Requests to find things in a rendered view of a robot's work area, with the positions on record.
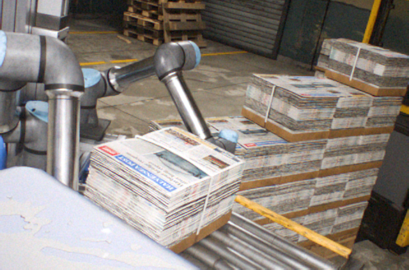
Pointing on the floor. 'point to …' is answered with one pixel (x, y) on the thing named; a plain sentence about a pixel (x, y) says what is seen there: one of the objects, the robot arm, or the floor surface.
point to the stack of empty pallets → (156, 29)
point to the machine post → (68, 229)
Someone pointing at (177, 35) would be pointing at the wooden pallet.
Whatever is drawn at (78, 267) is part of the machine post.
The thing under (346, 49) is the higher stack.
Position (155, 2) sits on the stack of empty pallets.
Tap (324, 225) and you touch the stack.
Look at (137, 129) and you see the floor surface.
